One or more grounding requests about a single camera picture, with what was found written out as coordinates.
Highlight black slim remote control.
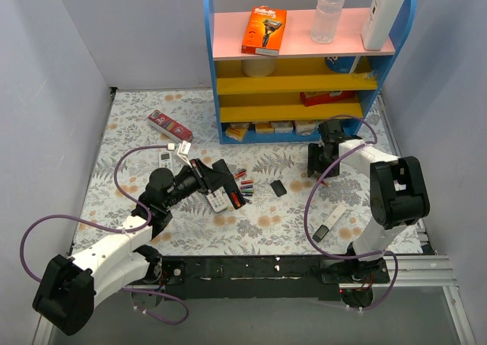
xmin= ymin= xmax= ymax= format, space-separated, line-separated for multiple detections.
xmin=223 ymin=175 xmax=242 ymax=204

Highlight black battery cover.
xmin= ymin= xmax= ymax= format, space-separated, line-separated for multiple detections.
xmin=270 ymin=180 xmax=287 ymax=197

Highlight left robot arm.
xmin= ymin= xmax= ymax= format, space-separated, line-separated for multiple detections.
xmin=33 ymin=159 xmax=234 ymax=335

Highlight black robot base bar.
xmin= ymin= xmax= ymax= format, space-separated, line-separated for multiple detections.
xmin=129 ymin=253 xmax=385 ymax=308

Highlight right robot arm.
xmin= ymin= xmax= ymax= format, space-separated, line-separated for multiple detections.
xmin=307 ymin=117 xmax=430 ymax=283

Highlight small white remote control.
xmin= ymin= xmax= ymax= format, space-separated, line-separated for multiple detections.
xmin=206 ymin=190 xmax=228 ymax=213

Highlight large white remote control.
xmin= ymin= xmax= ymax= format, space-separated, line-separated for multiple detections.
xmin=158 ymin=152 xmax=173 ymax=171

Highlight white slim remote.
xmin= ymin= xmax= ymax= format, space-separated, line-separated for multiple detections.
xmin=324 ymin=204 xmax=347 ymax=230

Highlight yellow sponge pack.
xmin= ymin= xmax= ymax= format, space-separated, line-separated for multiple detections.
xmin=225 ymin=122 xmax=250 ymax=142

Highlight red snack box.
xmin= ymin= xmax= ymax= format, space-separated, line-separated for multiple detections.
xmin=300 ymin=91 xmax=356 ymax=107

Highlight red white toothpaste box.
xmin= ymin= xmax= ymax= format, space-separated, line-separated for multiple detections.
xmin=147 ymin=110 xmax=193 ymax=143

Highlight small black device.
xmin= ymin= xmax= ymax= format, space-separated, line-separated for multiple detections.
xmin=312 ymin=225 xmax=329 ymax=243

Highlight blue yellow wooden shelf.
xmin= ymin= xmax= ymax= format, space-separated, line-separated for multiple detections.
xmin=203 ymin=0 xmax=417 ymax=145

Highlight blue paper cup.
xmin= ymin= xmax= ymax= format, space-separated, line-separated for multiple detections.
xmin=325 ymin=56 xmax=361 ymax=74

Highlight orange razor box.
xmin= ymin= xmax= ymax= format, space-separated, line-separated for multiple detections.
xmin=241 ymin=6 xmax=287 ymax=56

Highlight clear plastic bottle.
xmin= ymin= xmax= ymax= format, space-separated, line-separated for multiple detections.
xmin=310 ymin=0 xmax=345 ymax=44

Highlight white plastic bottle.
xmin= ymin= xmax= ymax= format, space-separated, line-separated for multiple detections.
xmin=361 ymin=0 xmax=405 ymax=51

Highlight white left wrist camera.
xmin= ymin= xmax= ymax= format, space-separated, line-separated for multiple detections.
xmin=167 ymin=140 xmax=191 ymax=166

